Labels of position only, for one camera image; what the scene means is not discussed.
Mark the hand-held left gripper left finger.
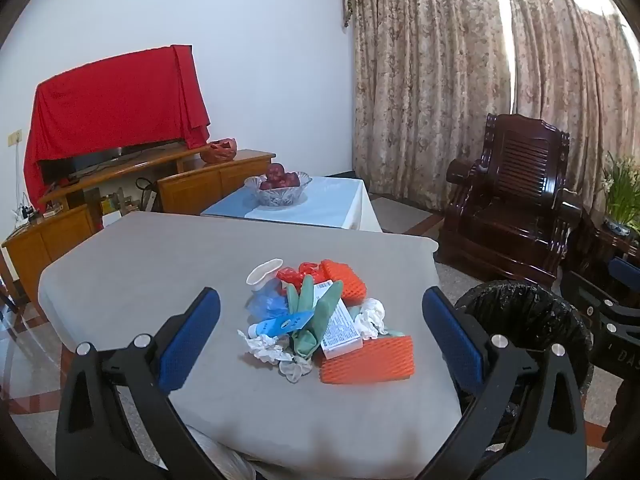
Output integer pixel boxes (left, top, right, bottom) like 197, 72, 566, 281
55, 287, 226, 480

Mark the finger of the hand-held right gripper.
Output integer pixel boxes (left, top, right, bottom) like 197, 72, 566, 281
606, 256, 640, 288
560, 270, 640, 343

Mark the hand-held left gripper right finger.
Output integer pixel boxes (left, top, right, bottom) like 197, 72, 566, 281
421, 286, 588, 480

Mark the black bagged trash bin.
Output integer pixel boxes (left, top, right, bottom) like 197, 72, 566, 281
452, 280, 596, 456

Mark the white tissue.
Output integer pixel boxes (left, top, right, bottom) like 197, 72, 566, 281
357, 298, 387, 339
244, 334, 296, 364

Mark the green rubber glove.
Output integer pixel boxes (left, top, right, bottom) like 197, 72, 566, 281
286, 274, 346, 362

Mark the dark wooden side table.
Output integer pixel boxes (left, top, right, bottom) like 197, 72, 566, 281
565, 210, 640, 283

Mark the green potted plant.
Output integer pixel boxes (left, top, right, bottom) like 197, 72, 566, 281
597, 152, 640, 237

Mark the blue and white tube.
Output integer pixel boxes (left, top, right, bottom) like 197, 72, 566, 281
248, 310, 315, 339

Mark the large orange foam net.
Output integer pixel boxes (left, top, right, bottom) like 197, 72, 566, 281
320, 336, 416, 386

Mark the white and blue paper cup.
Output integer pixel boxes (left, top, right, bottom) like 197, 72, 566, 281
246, 258, 290, 320

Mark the white printed cardboard box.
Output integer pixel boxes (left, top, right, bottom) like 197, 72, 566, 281
312, 280, 364, 360

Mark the clear plastic wrapper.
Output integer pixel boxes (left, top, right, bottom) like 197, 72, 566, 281
280, 357, 313, 384

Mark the small orange foam net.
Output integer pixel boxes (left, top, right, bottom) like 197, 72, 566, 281
320, 259, 367, 306

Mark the red plastic bag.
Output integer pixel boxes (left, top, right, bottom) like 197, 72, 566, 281
276, 261, 326, 286

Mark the dark wooden armchair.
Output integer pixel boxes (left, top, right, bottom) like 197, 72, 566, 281
439, 113, 586, 283

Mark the wooden television cabinet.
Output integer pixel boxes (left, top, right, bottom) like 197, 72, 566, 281
1, 149, 277, 306

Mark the glass fruit bowl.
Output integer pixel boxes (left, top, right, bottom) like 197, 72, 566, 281
244, 172, 312, 208

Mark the blue and white tablecloth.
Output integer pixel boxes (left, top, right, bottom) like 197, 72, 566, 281
200, 175, 383, 233

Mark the red basket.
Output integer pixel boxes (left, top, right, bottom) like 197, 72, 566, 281
200, 137, 237, 164

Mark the black television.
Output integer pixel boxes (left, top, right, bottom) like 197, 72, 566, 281
40, 142, 188, 186

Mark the beige patterned curtain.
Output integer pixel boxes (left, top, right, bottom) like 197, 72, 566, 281
341, 0, 640, 211

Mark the red cloth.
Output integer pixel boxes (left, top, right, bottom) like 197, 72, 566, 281
23, 45, 211, 203

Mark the black cable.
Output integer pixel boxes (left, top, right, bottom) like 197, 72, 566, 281
135, 177, 157, 212

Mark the power strip with cables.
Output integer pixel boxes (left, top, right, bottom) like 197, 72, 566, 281
12, 200, 42, 224

